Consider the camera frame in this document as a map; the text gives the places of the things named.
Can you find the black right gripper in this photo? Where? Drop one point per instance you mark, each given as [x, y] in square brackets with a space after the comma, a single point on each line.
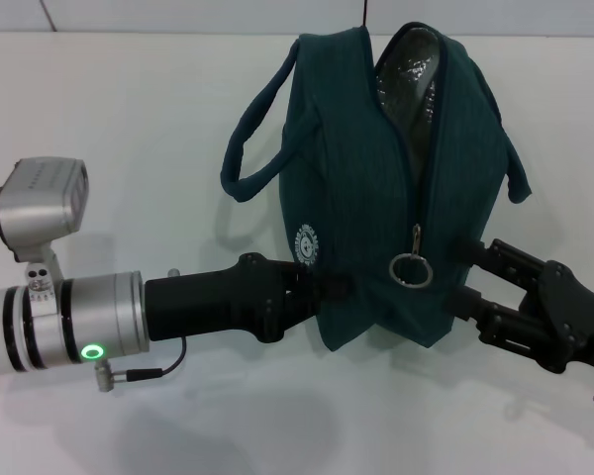
[574, 321]

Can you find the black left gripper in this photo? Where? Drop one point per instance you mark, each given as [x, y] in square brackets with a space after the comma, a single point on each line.
[203, 307]

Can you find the dark teal insulated lunch bag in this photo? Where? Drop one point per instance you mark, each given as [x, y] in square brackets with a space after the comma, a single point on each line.
[356, 198]

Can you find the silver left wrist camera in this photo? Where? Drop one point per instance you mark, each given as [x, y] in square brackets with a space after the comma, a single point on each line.
[39, 198]

